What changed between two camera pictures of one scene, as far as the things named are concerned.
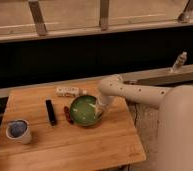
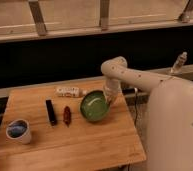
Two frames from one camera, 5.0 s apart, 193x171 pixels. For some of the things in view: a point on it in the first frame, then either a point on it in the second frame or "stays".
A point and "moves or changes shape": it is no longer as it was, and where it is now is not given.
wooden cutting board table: x=67 y=128 stays
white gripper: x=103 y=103 -> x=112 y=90
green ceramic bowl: x=83 y=111 moves or changes shape
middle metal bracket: x=104 y=15 stays
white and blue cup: x=19 y=131 stays
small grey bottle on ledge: x=179 y=62 stays
